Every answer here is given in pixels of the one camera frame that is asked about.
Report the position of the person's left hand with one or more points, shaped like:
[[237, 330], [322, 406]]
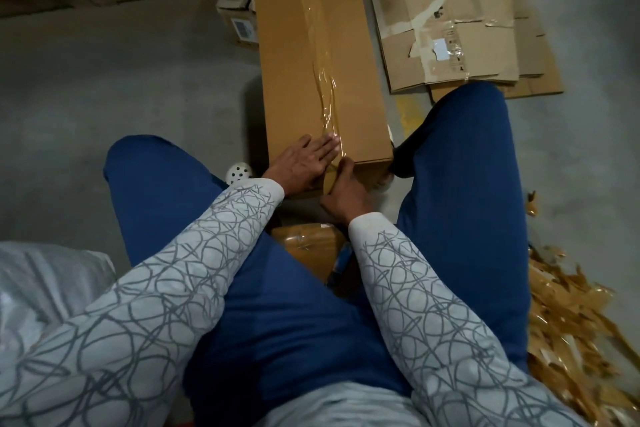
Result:
[[300, 163]]

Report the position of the person's right hand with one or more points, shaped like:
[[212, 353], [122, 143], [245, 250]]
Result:
[[345, 193]]

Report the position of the large black-label cardboard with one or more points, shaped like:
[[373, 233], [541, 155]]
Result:
[[290, 71]]

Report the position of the person's left forearm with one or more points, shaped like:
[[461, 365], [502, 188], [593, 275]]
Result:
[[150, 322]]

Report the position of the person's right forearm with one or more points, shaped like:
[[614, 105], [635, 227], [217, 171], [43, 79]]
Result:
[[440, 332]]

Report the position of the person's left white clog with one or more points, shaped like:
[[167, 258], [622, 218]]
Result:
[[238, 173]]

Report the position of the person's blue trousers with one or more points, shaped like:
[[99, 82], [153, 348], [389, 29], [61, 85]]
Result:
[[470, 211]]

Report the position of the person's grey shirt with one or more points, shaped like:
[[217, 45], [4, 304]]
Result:
[[340, 410]]

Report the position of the flat brown cardboard sheet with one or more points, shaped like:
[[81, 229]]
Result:
[[540, 71]]

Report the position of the crumpled brown tape scraps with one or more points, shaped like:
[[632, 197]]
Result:
[[575, 342]]

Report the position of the brown plastic-wrapped stool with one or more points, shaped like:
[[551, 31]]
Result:
[[305, 247]]

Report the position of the white woven sack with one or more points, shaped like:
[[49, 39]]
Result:
[[45, 287]]

